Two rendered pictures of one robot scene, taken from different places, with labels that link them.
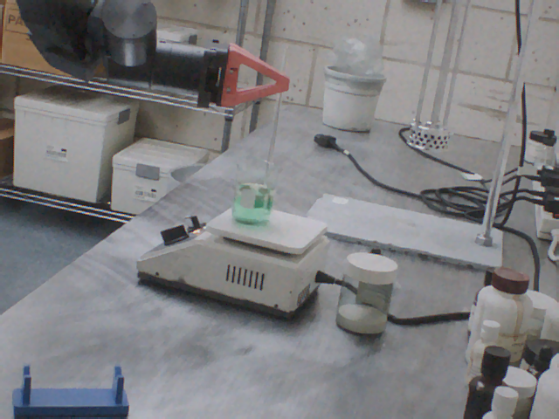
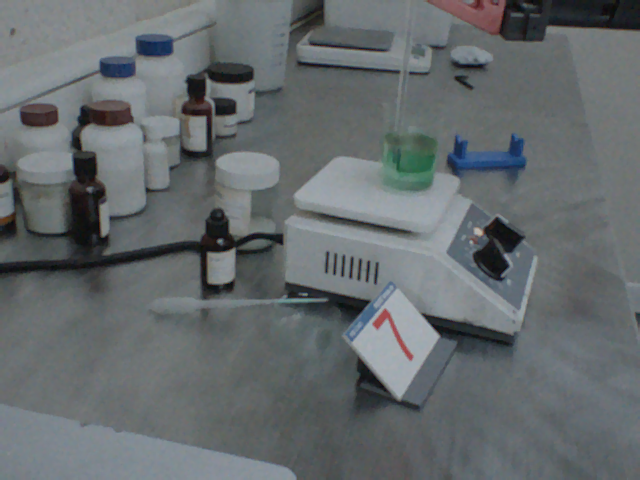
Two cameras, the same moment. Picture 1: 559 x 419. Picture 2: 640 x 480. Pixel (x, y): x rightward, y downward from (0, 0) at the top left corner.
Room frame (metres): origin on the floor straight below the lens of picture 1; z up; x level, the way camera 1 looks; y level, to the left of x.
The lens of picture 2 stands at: (1.73, -0.01, 1.07)
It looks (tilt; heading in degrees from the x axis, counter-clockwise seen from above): 26 degrees down; 182
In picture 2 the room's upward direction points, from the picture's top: 4 degrees clockwise
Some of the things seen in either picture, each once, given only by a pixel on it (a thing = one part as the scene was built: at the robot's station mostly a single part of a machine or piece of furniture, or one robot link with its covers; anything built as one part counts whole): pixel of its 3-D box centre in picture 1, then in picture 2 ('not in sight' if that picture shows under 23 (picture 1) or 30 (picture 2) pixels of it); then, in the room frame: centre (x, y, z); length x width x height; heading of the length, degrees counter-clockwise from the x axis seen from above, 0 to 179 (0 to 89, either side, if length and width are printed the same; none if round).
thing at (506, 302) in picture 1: (500, 319); (113, 157); (1.02, -0.26, 0.80); 0.06 x 0.06 x 0.11
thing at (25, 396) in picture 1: (72, 388); (488, 149); (0.79, 0.16, 0.77); 0.10 x 0.03 x 0.04; 109
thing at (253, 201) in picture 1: (254, 192); (411, 147); (1.13, 0.03, 0.87); 0.06 x 0.05 x 0.08; 13
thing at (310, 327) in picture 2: not in sight; (304, 323); (1.23, -0.04, 0.76); 0.06 x 0.06 x 0.02
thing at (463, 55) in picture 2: not in sight; (471, 55); (0.19, 0.20, 0.77); 0.08 x 0.08 x 0.04; 85
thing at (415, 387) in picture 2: not in sight; (403, 340); (1.26, 0.04, 0.77); 0.09 x 0.06 x 0.04; 159
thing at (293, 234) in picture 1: (268, 227); (380, 191); (1.13, 0.01, 0.83); 0.12 x 0.12 x 0.01; 74
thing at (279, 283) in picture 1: (243, 256); (404, 242); (1.14, 0.04, 0.79); 0.22 x 0.13 x 0.08; 74
